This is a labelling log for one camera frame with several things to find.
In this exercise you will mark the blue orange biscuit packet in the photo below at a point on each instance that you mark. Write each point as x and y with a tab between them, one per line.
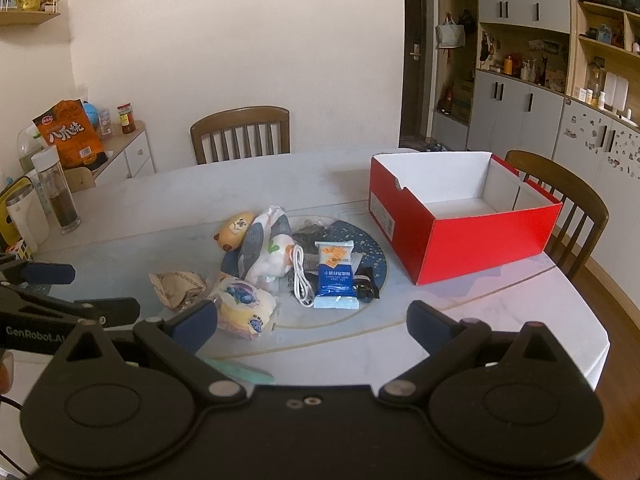
336	275

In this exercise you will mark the white low cabinet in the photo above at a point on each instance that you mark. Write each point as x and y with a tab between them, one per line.
132	155

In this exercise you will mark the blue globe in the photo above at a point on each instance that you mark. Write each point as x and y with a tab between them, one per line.
91	112

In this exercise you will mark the pair of shoes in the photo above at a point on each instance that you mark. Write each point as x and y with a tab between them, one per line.
425	146

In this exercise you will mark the yellow tray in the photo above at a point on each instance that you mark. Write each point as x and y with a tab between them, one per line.
6	230

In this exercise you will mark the grey floor cabinets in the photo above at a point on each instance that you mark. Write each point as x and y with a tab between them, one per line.
515	115

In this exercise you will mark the orange bottle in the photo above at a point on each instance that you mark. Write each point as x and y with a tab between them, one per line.
508	66

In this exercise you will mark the wooden slat-back chair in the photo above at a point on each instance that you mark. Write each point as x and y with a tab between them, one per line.
575	200
240	132

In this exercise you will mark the white marble desktop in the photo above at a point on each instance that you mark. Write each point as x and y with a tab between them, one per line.
200	195

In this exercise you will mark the small clear container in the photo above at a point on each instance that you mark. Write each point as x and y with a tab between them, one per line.
104	125

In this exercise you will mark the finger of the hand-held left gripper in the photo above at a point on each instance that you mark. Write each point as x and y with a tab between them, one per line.
47	274
110	310

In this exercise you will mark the grey hanging bag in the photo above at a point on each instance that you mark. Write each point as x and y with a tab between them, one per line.
450	34

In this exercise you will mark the colourful puzzle cube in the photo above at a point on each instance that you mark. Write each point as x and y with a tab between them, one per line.
17	250

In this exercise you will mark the blue speckled plate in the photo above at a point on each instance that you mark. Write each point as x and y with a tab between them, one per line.
370	255

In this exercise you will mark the wooden wall shelf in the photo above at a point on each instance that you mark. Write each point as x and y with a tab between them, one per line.
30	17

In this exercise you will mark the dark wooden door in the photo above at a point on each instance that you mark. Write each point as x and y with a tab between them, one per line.
415	50

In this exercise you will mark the glass bottle with white lid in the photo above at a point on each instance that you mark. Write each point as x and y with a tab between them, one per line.
57	190

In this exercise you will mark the pale green packet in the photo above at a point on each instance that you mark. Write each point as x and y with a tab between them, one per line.
240	371

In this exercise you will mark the dark clear snack packet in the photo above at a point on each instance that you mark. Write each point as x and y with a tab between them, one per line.
310	236

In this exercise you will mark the dark hanging bag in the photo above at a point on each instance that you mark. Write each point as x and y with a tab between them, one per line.
467	21

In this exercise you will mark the white cabinet with stickers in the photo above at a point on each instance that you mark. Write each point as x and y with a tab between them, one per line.
595	150

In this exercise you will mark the bread packet with blue cartoon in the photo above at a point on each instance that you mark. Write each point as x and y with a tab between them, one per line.
245	305

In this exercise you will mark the white kettle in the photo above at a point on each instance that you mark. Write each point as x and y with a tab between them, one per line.
27	217

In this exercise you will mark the clear plastic bottle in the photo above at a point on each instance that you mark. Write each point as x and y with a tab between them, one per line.
27	147

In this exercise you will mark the wooden open shelf unit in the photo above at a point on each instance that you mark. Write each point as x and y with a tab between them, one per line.
580	55

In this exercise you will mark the red cardboard box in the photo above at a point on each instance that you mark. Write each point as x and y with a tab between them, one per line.
450	245

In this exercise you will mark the yellow capybara plush toy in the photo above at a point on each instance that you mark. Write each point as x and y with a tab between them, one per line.
235	230

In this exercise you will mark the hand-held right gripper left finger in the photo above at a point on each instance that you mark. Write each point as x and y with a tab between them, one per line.
197	322

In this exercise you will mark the white grey tissue packet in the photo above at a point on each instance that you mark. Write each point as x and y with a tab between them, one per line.
265	250

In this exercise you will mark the small black packet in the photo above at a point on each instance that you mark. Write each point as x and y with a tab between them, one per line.
365	285

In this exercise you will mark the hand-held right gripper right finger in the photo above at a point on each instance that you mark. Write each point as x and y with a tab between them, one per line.
427	325

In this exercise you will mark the jar with red lid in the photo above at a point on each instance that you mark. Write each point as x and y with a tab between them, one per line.
126	120

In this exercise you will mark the orange snack bag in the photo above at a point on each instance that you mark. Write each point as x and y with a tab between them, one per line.
70	135

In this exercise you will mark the small wooden box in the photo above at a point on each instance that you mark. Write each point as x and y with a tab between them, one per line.
79	180

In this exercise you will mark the brown paper packet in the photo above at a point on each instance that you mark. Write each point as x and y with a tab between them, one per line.
175	287

